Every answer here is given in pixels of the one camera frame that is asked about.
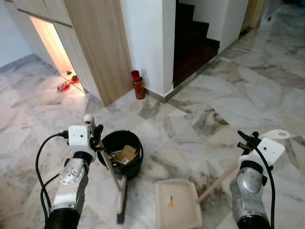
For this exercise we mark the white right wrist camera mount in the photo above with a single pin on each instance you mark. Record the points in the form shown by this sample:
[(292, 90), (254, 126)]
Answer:
[(269, 150)]

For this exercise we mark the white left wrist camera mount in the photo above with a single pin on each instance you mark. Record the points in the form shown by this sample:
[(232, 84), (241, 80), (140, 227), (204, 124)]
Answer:
[(78, 136)]

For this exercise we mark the light wooden cabinet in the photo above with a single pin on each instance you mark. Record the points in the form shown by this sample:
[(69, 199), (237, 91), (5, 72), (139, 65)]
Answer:
[(100, 47)]

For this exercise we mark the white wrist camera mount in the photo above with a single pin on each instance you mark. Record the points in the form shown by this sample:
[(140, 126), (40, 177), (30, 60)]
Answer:
[(269, 150), (78, 136)]

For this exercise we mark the black round bucket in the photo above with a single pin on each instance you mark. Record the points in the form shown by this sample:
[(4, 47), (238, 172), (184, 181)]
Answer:
[(133, 169)]

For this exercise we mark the brown cardboard scrap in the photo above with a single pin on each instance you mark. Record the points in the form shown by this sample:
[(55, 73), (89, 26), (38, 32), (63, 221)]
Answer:
[(126, 153)]

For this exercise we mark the wooden door frame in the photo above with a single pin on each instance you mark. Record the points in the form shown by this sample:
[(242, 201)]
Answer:
[(251, 14)]

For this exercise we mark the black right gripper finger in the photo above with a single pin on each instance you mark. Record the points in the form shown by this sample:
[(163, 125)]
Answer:
[(244, 146), (244, 136)]

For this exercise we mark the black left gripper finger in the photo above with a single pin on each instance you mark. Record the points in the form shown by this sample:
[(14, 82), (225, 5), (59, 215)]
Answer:
[(93, 132), (100, 132)]

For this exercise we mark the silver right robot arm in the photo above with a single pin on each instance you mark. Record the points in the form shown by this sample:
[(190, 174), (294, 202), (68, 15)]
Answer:
[(249, 188)]

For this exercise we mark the red flat floor object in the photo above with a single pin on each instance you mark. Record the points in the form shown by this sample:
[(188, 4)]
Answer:
[(63, 87)]

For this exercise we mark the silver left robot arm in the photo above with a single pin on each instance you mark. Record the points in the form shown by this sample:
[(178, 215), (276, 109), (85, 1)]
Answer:
[(71, 183)]

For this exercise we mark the small red round object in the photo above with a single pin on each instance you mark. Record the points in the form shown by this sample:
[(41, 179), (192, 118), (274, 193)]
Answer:
[(75, 79)]

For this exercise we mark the red spray can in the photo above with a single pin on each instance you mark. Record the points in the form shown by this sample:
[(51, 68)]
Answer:
[(138, 88)]

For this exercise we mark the dark wooden staircase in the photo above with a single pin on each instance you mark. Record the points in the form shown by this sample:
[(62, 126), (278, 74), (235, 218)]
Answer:
[(190, 47)]

